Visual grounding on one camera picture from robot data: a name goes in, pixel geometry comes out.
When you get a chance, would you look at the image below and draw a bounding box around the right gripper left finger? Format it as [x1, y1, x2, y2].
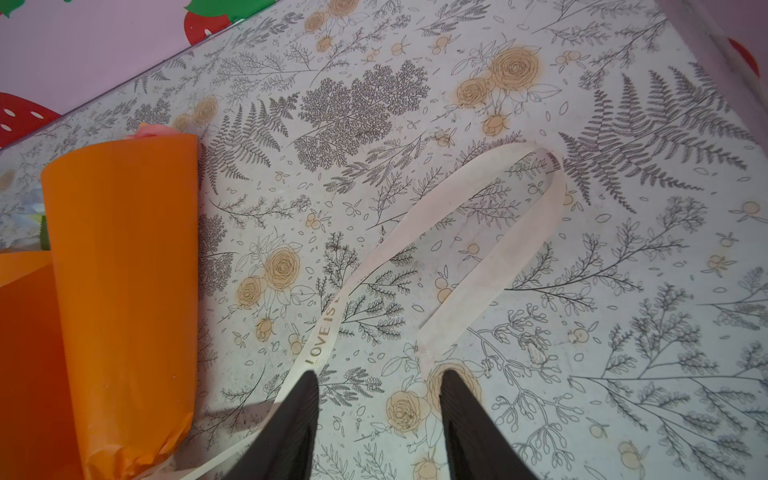
[224, 371, 319, 480]

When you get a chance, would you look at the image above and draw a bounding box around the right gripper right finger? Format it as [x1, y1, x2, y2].
[439, 370, 536, 480]

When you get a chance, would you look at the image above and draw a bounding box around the orange wrapping paper sheet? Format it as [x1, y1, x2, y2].
[1, 134, 198, 479]

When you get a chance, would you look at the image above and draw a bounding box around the cream ribbon string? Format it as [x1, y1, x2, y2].
[179, 142, 566, 480]

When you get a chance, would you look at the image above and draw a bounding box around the pink fake rose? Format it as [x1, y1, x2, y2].
[129, 123, 180, 139]

